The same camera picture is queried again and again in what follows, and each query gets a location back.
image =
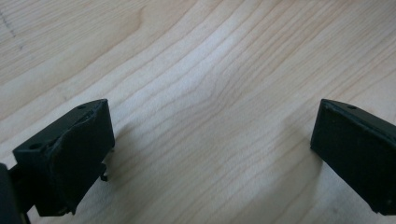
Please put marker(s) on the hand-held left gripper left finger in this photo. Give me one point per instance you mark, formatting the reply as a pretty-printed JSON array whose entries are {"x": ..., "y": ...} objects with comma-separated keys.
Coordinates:
[{"x": 68, "y": 161}]

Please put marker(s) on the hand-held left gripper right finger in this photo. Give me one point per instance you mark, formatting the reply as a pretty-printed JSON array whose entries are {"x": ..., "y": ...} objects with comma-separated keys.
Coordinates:
[{"x": 358, "y": 155}]

